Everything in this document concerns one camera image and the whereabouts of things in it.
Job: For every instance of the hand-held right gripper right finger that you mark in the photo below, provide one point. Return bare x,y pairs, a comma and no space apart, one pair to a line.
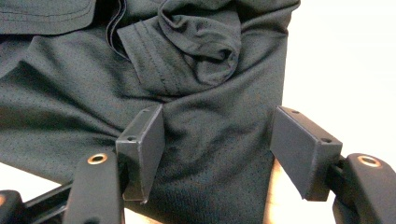
306,149

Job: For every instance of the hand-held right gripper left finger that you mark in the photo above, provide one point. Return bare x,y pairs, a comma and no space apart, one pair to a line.
140,149

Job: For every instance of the dark grey mesh shirt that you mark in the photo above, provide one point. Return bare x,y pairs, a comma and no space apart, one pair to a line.
130,77

